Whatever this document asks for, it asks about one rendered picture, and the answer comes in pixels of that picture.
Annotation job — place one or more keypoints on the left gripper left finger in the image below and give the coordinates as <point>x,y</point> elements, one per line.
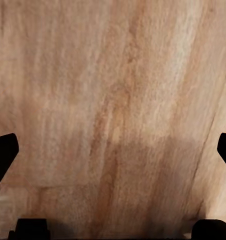
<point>9,148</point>

